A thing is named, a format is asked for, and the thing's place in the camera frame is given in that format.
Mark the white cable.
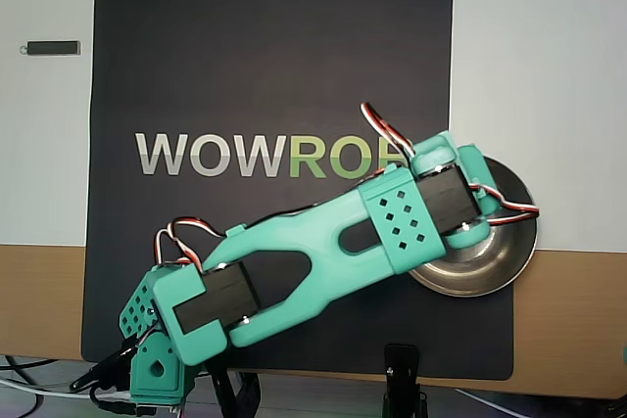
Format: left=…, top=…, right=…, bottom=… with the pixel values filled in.
left=0, top=378, right=94, bottom=398

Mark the black WOWROBO mat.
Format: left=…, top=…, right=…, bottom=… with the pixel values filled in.
left=80, top=0, right=515, bottom=381

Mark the metal bowl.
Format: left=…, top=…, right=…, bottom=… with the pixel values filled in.
left=409, top=156, right=539, bottom=298

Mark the black table clamp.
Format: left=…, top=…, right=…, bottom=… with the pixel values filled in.
left=202, top=363, right=264, bottom=418
left=71, top=345, right=141, bottom=393

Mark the black stand with springs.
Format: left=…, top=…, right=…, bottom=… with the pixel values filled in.
left=383, top=343, right=428, bottom=418

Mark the white paper sheet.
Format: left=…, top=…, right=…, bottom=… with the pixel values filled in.
left=0, top=0, right=98, bottom=247
left=448, top=0, right=627, bottom=254

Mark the black USB stick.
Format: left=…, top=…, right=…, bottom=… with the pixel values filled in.
left=19, top=39, right=82, bottom=58

